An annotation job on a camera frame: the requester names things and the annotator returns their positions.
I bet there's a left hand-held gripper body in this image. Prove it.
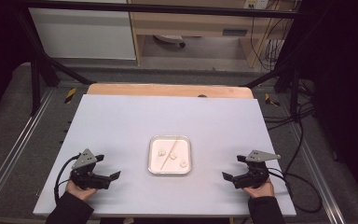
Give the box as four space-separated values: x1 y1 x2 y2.
69 148 111 190

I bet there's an office chair base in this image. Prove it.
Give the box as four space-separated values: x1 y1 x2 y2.
153 35 186 49

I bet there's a white board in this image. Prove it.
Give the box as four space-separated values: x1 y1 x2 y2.
32 93 297 218

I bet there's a wooden skewer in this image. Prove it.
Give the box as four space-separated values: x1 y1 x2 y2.
159 135 179 171

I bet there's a person's left hand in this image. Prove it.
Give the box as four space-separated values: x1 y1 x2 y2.
64 179 99 202

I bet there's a square metal tray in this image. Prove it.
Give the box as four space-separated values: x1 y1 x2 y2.
147 134 193 175

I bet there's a wooden table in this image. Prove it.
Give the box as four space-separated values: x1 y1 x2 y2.
86 82 255 100

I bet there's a wooden desk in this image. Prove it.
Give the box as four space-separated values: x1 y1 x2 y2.
127 0 296 69

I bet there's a black metal frame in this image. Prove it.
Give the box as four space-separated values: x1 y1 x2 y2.
12 0 307 118

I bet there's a person's right hand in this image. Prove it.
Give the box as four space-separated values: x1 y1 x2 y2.
241 179 275 199

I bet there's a white cabinet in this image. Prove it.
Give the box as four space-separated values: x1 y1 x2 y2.
28 7 137 61

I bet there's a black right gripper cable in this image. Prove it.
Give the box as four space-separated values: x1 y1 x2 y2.
267 167 324 215

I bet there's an aluminium rail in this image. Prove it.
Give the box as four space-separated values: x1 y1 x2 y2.
0 89 56 216
287 122 347 224

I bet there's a white power strip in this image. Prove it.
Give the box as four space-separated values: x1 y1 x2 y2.
242 0 269 9

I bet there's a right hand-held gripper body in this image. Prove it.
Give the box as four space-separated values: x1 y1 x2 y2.
233 149 282 189

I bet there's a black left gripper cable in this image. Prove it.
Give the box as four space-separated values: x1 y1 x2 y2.
53 154 81 204

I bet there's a yellow black floor tape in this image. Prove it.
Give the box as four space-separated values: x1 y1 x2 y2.
264 92 282 107
63 88 77 105

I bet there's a black curtain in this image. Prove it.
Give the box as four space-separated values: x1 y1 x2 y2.
0 0 34 129
297 0 358 213

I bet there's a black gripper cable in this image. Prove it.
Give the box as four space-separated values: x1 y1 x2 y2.
53 154 81 204
267 167 324 215

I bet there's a bundle of black cables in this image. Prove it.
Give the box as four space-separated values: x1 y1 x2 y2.
250 0 316 132

